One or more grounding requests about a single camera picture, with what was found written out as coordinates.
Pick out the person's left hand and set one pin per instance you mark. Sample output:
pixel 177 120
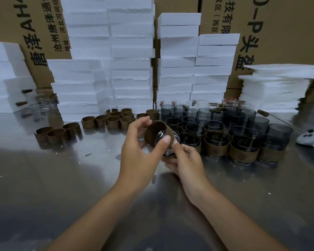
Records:
pixel 136 164

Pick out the cluster of transparent plastic cups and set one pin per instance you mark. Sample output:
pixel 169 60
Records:
pixel 164 113

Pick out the tall stack white foam blocks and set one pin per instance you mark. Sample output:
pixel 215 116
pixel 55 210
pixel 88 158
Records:
pixel 128 70

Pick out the person's left forearm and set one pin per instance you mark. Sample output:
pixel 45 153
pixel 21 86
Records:
pixel 94 222

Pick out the person's right forearm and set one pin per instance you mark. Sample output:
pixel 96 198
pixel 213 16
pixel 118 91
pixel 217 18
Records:
pixel 240 227

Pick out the large printed cardboard box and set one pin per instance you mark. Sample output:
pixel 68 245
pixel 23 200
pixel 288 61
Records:
pixel 290 31

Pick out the stepped stack white foam blocks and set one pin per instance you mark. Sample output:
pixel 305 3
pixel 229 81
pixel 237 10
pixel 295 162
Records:
pixel 178 73

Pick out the stack of thin foam sheets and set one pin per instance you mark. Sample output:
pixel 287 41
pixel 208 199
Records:
pixel 274 88

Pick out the bunch of clear plastic cups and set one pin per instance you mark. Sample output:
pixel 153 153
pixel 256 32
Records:
pixel 45 103

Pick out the stack of white foam blocks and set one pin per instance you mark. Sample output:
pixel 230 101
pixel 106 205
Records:
pixel 4 78

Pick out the person's right hand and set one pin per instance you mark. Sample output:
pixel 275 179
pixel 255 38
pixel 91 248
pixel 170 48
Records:
pixel 191 175

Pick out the brown cork stick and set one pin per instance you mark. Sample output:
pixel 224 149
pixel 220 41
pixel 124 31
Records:
pixel 27 91
pixel 21 104

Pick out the group of brown sleeve rings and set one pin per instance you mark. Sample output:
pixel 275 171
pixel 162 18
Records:
pixel 88 122

